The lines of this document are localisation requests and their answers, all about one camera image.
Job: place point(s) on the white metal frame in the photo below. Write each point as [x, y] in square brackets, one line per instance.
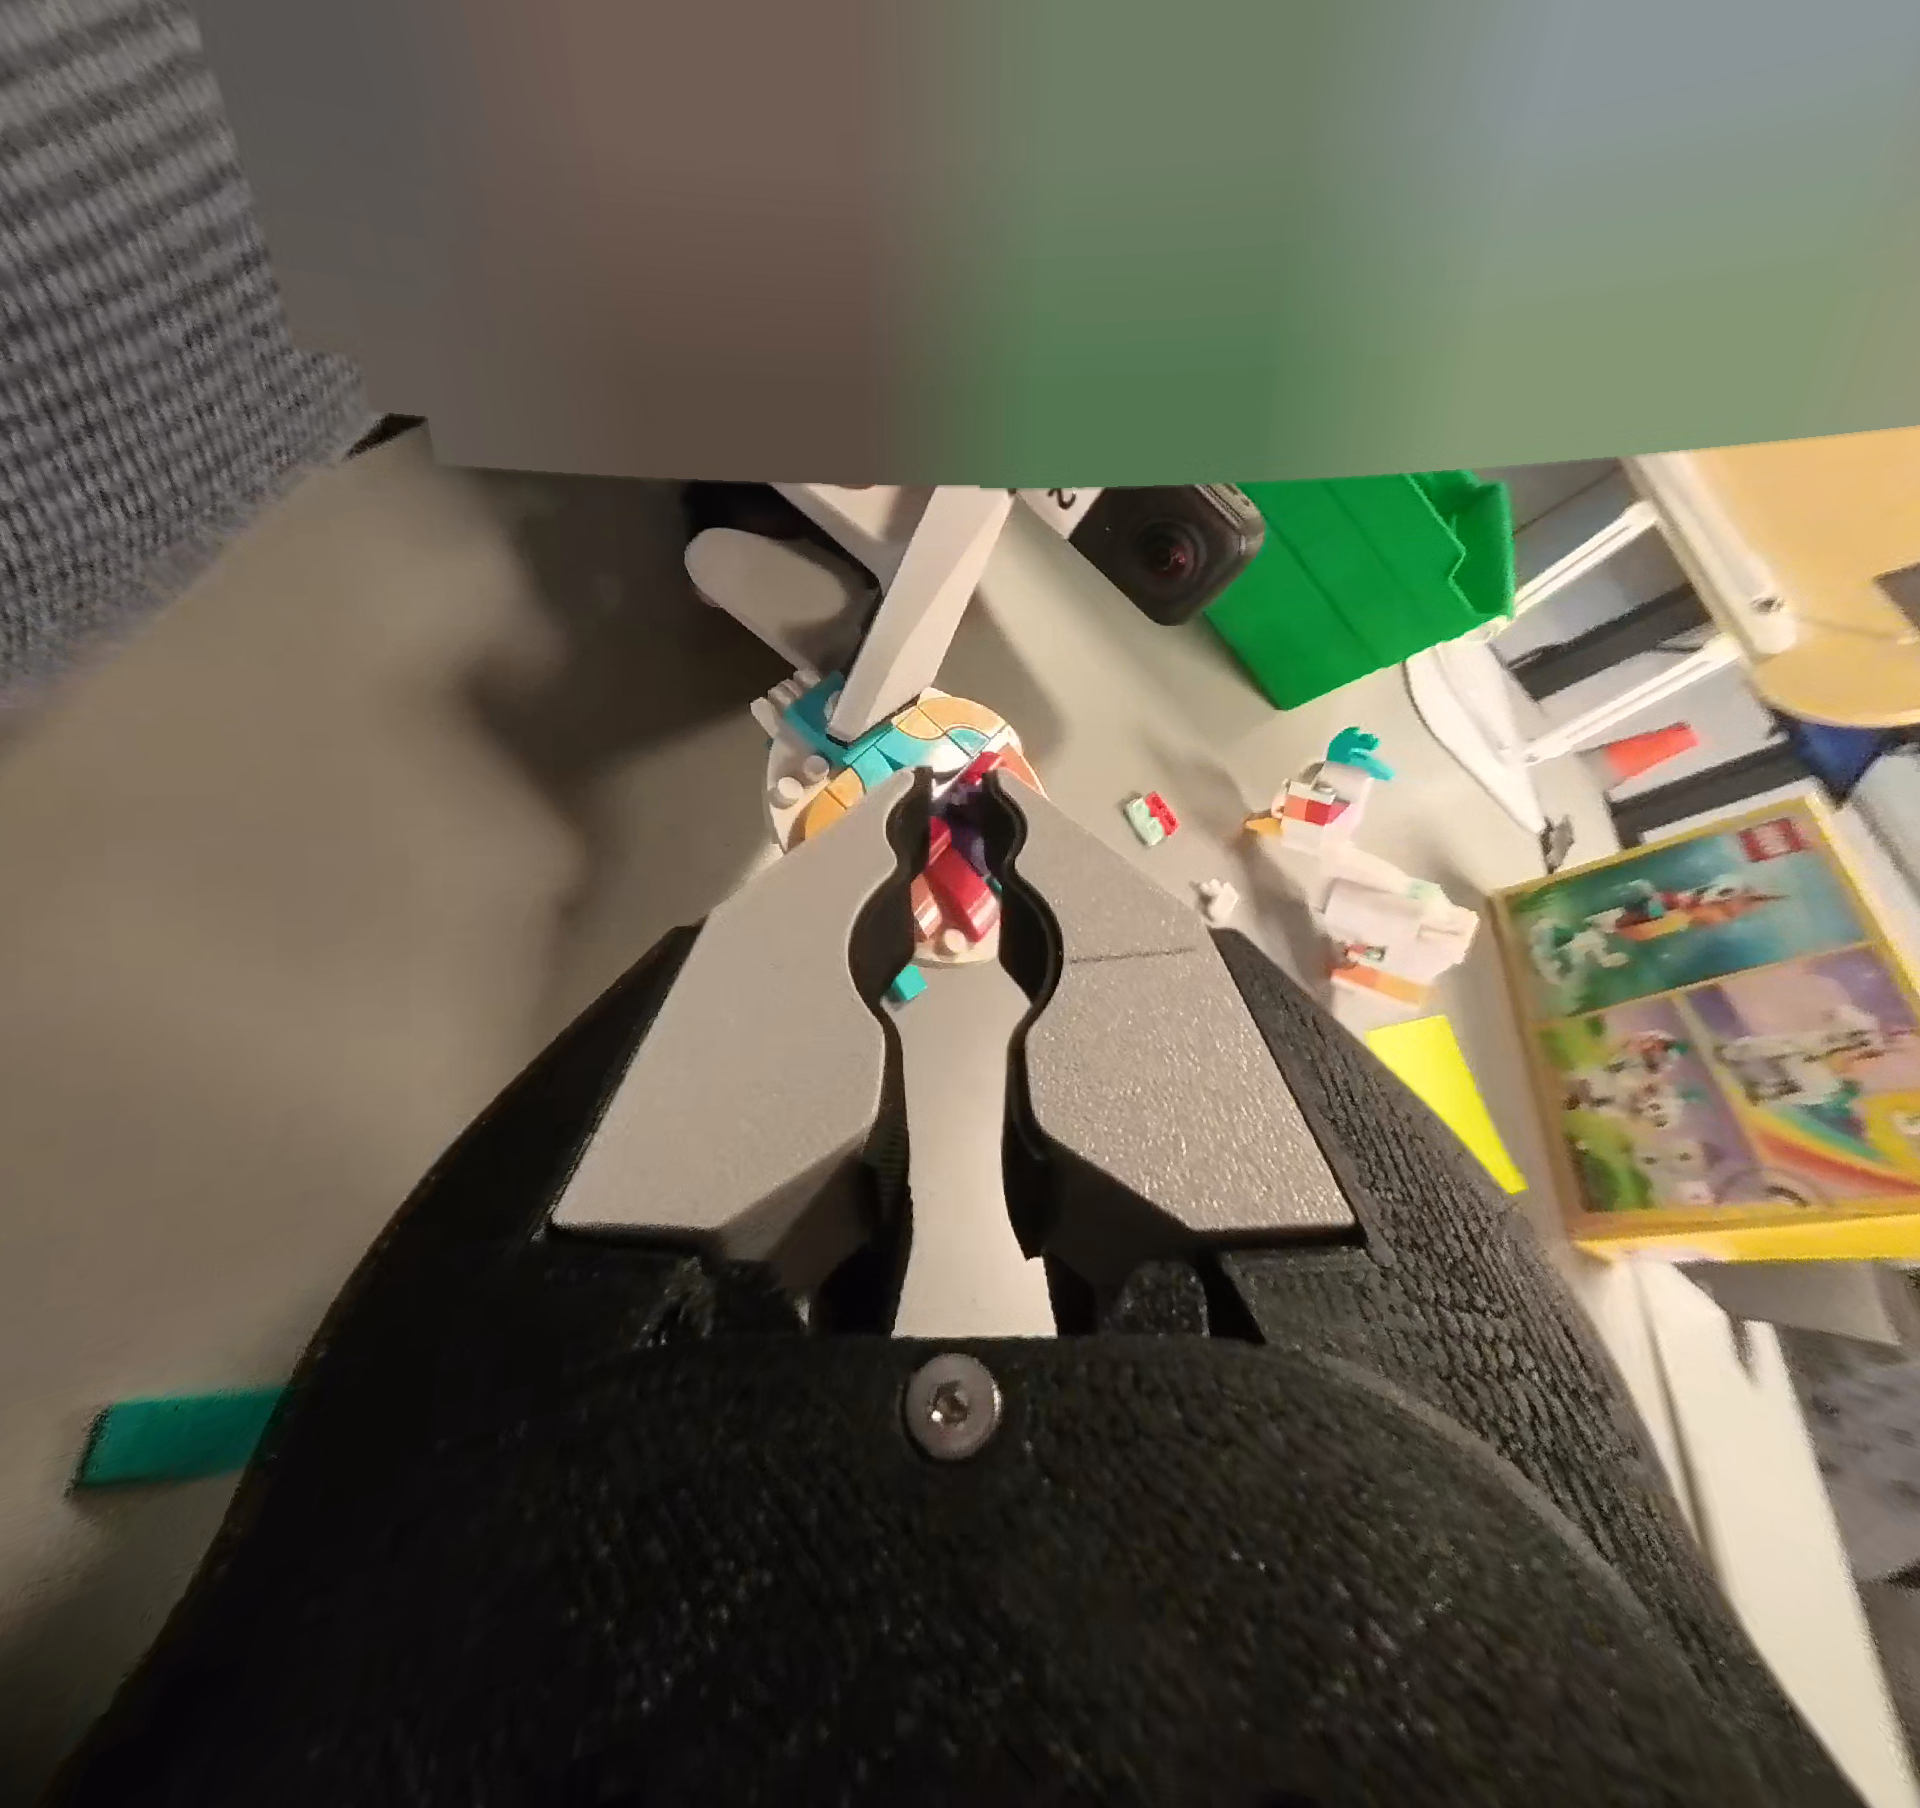
[1574, 669]

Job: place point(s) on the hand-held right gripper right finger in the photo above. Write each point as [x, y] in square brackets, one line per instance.
[1171, 1088]

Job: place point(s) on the long teal lego plate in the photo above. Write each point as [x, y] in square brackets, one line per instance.
[172, 1436]

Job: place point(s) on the white lego animal figure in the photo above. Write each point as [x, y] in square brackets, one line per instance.
[1365, 908]

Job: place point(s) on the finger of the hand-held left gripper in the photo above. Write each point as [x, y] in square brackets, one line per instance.
[923, 609]

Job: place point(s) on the small white lego piece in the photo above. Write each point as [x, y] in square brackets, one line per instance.
[1216, 903]

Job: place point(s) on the light wooden round table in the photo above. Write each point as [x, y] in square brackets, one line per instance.
[1815, 549]

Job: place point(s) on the orange red small object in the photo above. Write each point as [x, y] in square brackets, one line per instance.
[1650, 754]

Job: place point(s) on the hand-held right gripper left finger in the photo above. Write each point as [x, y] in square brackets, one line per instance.
[734, 1072]

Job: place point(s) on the green plastic bin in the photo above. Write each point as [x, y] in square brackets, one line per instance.
[1351, 578]

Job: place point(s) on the green and red lego piece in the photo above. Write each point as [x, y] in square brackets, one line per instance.
[1151, 818]

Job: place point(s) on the person's grey ribbed clothing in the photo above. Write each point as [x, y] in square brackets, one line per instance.
[121, 263]

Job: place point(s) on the lego set box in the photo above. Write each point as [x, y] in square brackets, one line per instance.
[1710, 1029]

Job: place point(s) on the yellow paper sheet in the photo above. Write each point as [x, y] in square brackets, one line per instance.
[1441, 1088]

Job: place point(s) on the round colourful lego build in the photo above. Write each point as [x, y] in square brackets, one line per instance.
[863, 758]

